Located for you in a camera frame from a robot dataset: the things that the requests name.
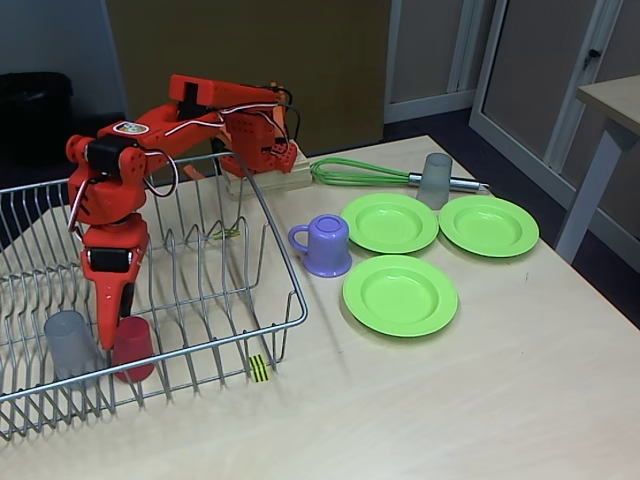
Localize red plastic cup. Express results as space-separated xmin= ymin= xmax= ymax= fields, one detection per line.
xmin=110 ymin=315 xmax=156 ymax=384

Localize grey translucent plastic cup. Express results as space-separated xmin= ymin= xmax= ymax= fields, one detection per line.
xmin=43 ymin=309 xmax=104 ymax=389
xmin=416 ymin=153 xmax=454 ymax=211

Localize purple plastic mug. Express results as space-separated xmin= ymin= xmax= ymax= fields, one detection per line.
xmin=288 ymin=214 xmax=354 ymax=279

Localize yellow black striped tape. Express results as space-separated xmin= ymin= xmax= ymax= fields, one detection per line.
xmin=248 ymin=353 xmax=272 ymax=385

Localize black waste bin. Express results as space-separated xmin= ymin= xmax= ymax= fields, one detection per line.
xmin=0 ymin=72 xmax=75 ymax=166

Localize wooden base block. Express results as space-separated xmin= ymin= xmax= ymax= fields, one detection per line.
xmin=224 ymin=144 xmax=312 ymax=201

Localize brown partition board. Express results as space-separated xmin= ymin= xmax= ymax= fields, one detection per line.
xmin=106 ymin=0 xmax=392 ymax=166

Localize green plastic plate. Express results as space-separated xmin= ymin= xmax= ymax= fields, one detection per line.
xmin=340 ymin=193 xmax=440 ymax=255
xmin=438 ymin=194 xmax=540 ymax=259
xmin=342 ymin=253 xmax=460 ymax=339

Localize grey sliding door cabinet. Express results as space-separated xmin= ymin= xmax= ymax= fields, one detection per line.
xmin=468 ymin=0 xmax=640 ymax=211
xmin=382 ymin=0 xmax=484 ymax=125

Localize beige side table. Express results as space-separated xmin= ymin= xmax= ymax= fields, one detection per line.
xmin=553 ymin=74 xmax=640 ymax=264

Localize metal wire dish rack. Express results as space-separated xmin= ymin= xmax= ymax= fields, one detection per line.
xmin=0 ymin=151 xmax=309 ymax=442

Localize green whisk with metal handle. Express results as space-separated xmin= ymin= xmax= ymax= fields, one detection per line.
xmin=309 ymin=157 xmax=490 ymax=195

